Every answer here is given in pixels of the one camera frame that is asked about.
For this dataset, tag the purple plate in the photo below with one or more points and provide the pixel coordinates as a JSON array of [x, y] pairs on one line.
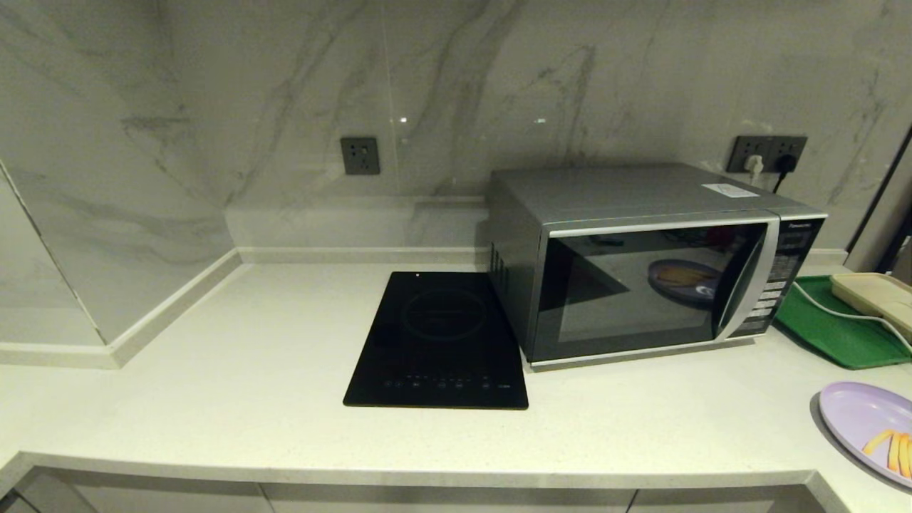
[[855, 413]]

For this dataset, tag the yellow french fries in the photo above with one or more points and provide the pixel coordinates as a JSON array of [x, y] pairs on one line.
[[898, 450]]

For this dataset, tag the silver Panasonic microwave oven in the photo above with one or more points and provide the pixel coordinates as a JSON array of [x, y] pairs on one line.
[[605, 192]]

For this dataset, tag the white sheet of paper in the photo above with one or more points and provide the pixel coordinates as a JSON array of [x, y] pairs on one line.
[[730, 190]]

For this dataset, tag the black induction cooktop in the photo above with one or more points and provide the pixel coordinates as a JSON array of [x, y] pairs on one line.
[[427, 342]]

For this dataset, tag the white power plug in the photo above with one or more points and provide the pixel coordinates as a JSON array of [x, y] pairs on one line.
[[754, 165]]

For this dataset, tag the black power plug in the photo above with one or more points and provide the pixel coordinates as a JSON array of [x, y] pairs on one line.
[[786, 162]]

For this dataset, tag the green plastic tray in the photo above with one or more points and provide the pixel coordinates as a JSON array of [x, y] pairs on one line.
[[833, 338]]

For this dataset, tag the angled cabinet corner panel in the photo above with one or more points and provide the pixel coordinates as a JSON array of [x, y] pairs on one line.
[[43, 499]]

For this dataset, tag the grey single wall socket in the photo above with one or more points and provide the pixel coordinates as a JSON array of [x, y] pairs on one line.
[[360, 155]]

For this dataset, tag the grey double wall socket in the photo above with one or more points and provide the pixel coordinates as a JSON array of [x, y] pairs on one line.
[[741, 146]]

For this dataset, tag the dark door frame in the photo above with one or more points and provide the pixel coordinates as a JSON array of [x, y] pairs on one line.
[[903, 239]]

